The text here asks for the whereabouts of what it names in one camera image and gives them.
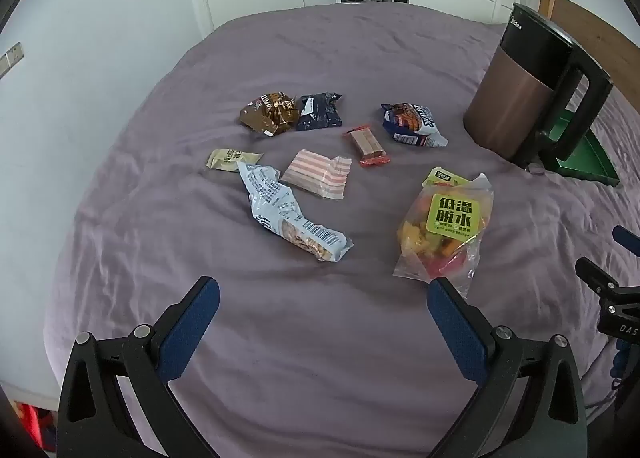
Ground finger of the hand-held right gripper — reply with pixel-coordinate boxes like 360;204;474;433
575;258;621;295
612;226;640;257

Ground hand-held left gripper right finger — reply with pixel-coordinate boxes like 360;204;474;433
426;277;588;458

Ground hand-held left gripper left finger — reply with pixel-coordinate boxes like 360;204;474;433
57;276;221;458

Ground green tray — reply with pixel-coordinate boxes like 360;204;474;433
542;108;621;187

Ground clear dried fruit bag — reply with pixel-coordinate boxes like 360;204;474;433
392;167;496;299

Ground long white blue snack packet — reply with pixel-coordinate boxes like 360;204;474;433
236;160;355;265

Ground small beige snack packet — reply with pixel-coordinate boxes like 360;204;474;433
206;148;264;173

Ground pink striped snack packet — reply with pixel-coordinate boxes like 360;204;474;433
279;149;352;201

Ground red wafer bar packet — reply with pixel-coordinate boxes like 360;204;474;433
343;124;392;169

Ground blue orange snack packet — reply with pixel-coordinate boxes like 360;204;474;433
381;102;449;149

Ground brown gold snack packet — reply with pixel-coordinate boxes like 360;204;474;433
239;91;301;137

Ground dark navy snack packet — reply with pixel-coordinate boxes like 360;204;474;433
294;92;344;133

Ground brown black electric kettle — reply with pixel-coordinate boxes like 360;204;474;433
462;2;615;169

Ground red plastic object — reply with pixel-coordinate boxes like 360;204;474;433
12;400;56;454

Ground wooden headboard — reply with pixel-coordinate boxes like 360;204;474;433
539;0;640;98

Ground purple bed sheet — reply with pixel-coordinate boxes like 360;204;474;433
42;2;640;458

